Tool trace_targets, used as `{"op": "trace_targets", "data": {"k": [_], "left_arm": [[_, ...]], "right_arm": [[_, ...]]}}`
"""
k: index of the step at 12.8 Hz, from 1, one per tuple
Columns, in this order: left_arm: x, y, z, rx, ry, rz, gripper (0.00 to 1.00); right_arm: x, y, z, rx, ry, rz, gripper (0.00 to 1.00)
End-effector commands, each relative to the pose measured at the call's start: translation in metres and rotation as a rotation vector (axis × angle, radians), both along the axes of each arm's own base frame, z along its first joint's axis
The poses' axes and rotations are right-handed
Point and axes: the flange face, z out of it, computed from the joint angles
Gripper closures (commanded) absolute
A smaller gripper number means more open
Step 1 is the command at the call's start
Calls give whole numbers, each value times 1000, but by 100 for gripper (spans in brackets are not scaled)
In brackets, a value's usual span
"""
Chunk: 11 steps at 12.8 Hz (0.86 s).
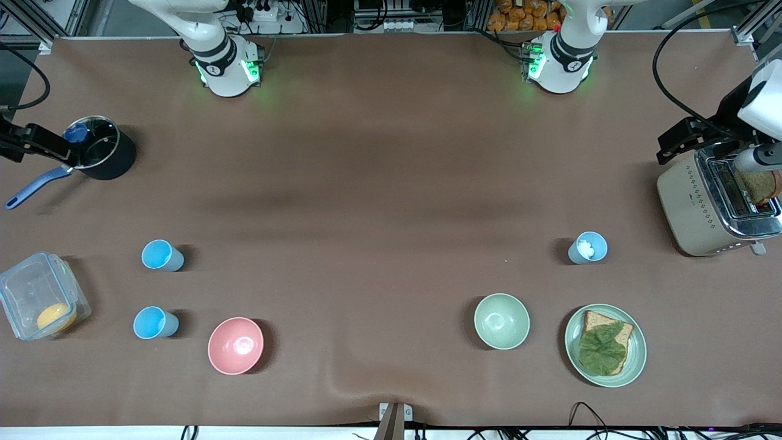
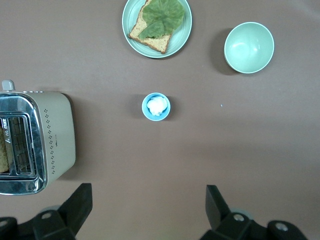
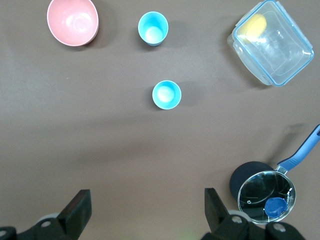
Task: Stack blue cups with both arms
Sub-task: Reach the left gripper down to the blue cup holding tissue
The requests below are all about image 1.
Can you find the glass lid with blue knob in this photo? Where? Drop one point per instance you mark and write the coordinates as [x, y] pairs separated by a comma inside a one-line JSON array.
[[95, 146]]

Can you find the brown tablecloth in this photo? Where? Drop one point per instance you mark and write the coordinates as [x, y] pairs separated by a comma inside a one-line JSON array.
[[366, 183]]

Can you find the blue plastic cup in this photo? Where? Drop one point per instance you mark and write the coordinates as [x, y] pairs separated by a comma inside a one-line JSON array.
[[160, 255], [153, 322], [595, 241]]

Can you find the light green plate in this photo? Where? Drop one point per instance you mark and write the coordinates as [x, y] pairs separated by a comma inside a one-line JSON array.
[[635, 354]]

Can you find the light green bowl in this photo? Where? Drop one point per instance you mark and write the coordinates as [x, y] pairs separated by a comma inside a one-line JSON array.
[[501, 321]]

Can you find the green lettuce leaf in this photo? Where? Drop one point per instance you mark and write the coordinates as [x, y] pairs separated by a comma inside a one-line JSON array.
[[602, 348]]

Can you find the orange snack bag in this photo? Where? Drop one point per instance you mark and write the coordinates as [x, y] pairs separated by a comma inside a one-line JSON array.
[[519, 15]]

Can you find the beige and chrome toaster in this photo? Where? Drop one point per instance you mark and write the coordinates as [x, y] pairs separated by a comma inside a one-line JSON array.
[[690, 208]]

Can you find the pink bowl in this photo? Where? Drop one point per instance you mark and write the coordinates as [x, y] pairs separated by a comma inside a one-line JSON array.
[[235, 345]]

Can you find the small white object in cup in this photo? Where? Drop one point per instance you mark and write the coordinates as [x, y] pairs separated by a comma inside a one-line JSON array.
[[586, 247]]

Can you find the small white power strip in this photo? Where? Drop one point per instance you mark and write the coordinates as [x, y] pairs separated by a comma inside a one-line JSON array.
[[403, 26]]

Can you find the orange round food item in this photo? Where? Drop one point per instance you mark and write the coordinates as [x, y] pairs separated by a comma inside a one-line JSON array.
[[55, 316]]

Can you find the white power strip with plugs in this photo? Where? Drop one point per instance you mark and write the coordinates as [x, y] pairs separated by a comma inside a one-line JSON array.
[[266, 12]]

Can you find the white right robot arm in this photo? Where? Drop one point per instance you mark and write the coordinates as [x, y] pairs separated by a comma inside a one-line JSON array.
[[223, 67]]

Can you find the aluminium frame profile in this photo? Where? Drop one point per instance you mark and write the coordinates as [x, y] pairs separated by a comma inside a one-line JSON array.
[[746, 35], [72, 15]]

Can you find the clear plastic food container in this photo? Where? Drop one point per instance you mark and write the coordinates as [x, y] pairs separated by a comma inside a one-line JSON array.
[[30, 293]]

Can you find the brown bread slice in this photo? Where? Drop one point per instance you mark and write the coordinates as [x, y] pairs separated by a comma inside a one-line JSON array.
[[595, 319]]

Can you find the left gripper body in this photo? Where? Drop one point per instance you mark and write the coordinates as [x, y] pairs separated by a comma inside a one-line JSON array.
[[727, 112]]

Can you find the dark bread slice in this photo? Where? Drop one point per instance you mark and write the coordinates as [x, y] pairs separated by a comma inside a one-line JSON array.
[[757, 186]]

